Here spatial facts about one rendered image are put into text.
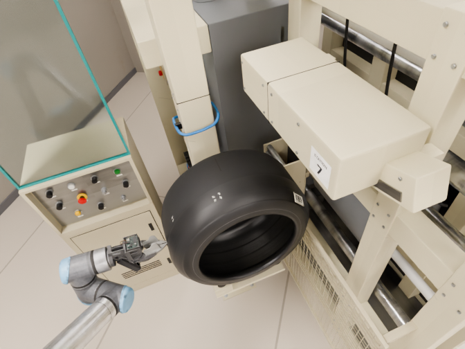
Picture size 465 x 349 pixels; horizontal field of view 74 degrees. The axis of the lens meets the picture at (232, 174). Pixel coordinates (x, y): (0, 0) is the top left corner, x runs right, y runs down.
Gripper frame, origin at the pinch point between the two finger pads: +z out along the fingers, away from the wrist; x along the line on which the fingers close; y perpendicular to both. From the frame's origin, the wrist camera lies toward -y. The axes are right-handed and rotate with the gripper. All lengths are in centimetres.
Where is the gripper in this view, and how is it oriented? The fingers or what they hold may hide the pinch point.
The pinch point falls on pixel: (164, 244)
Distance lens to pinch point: 126.6
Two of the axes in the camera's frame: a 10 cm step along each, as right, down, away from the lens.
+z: 9.4, -2.4, 2.5
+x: -3.5, -6.5, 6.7
